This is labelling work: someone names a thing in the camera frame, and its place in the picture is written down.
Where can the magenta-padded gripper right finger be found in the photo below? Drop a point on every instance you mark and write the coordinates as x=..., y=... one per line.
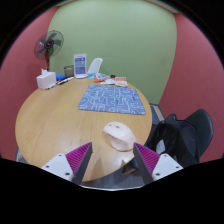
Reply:
x=163, y=165

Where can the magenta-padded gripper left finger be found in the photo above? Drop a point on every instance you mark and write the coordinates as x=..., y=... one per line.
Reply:
x=61, y=163

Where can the cream computer mouse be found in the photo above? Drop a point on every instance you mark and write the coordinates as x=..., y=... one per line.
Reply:
x=119, y=136

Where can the blue patterned mouse pad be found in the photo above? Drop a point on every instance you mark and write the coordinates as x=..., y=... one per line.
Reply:
x=111, y=99

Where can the black mesh chair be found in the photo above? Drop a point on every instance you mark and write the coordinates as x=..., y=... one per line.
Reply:
x=173, y=138

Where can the grey floor mat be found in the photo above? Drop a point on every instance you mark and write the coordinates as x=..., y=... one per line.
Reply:
x=156, y=113

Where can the black-capped whiteboard marker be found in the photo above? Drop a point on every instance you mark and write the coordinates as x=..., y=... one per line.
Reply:
x=51, y=86

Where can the red-capped whiteboard marker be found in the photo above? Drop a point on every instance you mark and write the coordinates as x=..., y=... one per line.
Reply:
x=66, y=80

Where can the white tissue box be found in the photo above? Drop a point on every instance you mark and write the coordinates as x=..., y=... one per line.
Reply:
x=45, y=80

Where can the blue whiteboard eraser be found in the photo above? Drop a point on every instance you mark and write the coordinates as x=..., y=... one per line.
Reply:
x=60, y=77

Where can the grey mesh pen cup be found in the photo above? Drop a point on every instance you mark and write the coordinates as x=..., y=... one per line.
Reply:
x=68, y=71

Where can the light blue packet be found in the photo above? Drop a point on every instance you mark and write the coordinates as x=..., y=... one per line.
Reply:
x=92, y=75

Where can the orange and yellow snack packet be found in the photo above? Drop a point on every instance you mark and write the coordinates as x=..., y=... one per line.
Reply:
x=120, y=81

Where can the white and blue sign stand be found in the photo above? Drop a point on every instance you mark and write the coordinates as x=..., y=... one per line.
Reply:
x=80, y=65

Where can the small black object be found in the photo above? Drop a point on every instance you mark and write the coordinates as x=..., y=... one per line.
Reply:
x=113, y=76

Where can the white plastic chair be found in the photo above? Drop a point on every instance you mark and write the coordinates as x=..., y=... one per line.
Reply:
x=96, y=64

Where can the black standing fan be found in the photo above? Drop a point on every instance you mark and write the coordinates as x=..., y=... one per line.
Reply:
x=48, y=44

